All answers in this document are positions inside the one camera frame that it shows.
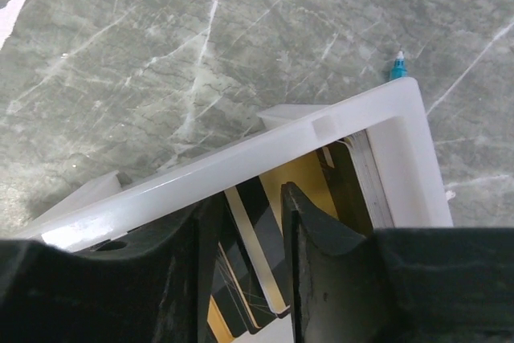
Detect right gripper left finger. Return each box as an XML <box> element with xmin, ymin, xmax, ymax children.
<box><xmin>1</xmin><ymin>198</ymin><xmax>225</xmax><ymax>342</ymax></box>

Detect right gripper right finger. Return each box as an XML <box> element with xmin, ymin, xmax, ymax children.
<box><xmin>281</xmin><ymin>182</ymin><xmax>513</xmax><ymax>342</ymax></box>

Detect white card tray box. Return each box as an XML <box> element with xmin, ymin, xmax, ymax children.
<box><xmin>18</xmin><ymin>77</ymin><xmax>453</xmax><ymax>252</ymax></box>

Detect blue pen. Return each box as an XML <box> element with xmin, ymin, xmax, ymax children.
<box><xmin>389</xmin><ymin>50</ymin><xmax>408</xmax><ymax>80</ymax></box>

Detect dark cards in tray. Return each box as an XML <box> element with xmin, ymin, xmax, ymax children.
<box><xmin>206</xmin><ymin>132</ymin><xmax>397</xmax><ymax>340</ymax></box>

